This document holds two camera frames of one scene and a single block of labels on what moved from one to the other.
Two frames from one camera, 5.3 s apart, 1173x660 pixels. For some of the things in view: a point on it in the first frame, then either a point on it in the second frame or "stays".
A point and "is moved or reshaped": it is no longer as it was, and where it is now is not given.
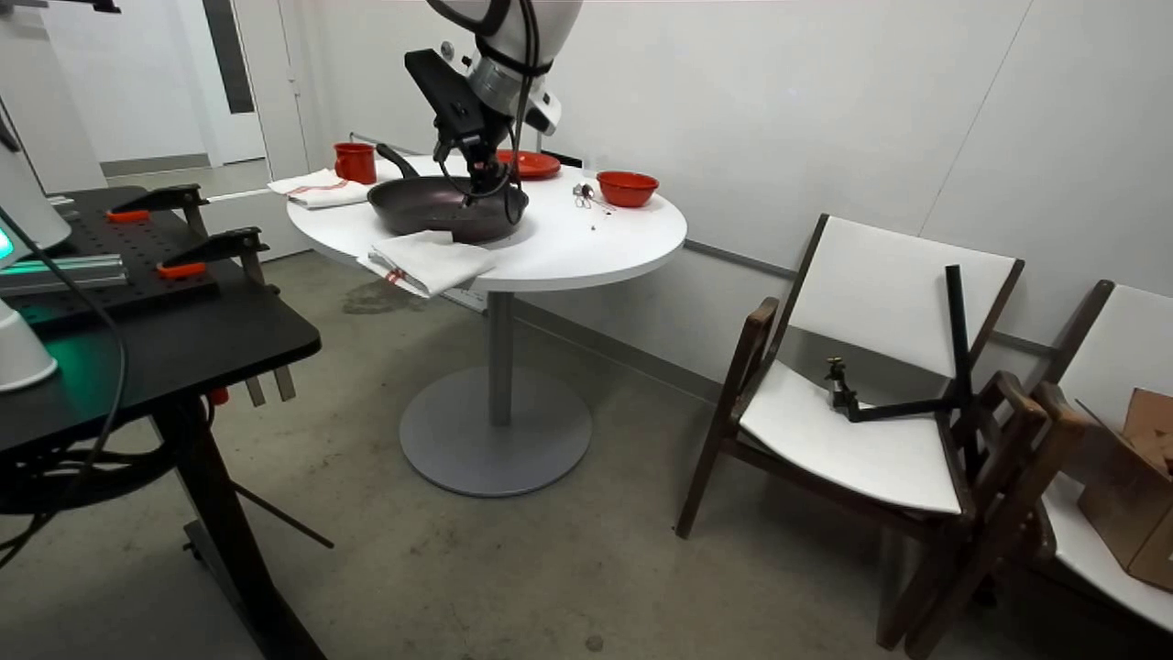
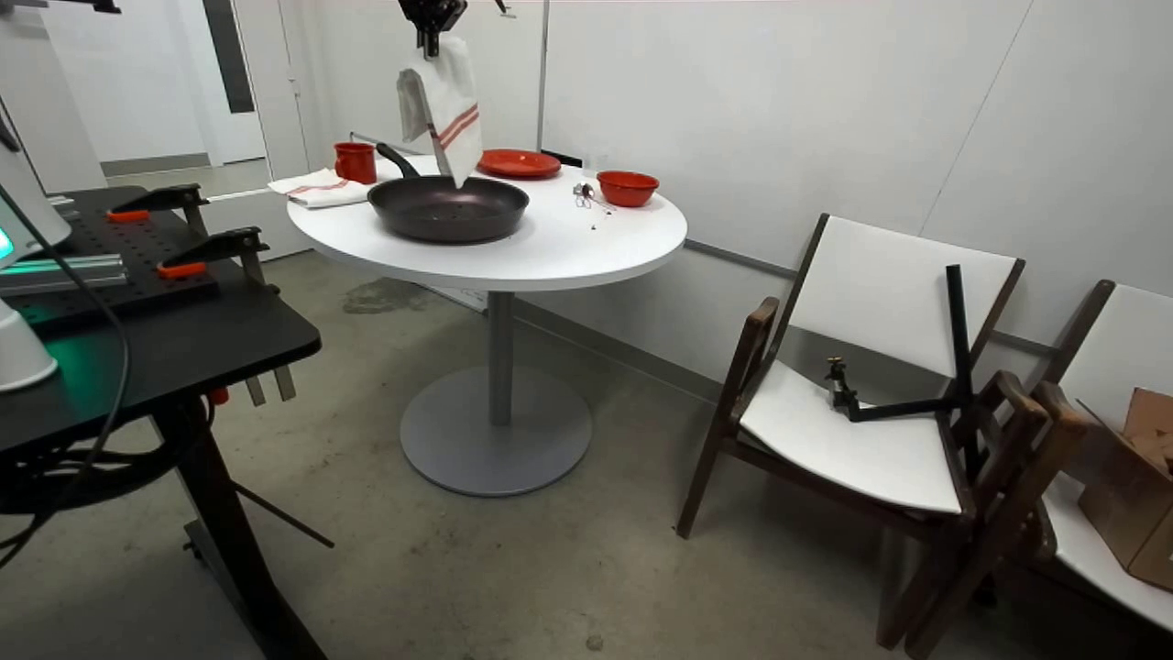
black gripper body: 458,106 to 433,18
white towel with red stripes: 425,260 is moved or reshaped
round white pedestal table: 507,429 stays
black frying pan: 443,204 stays
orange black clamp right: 242,248 stays
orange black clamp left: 152,204 stays
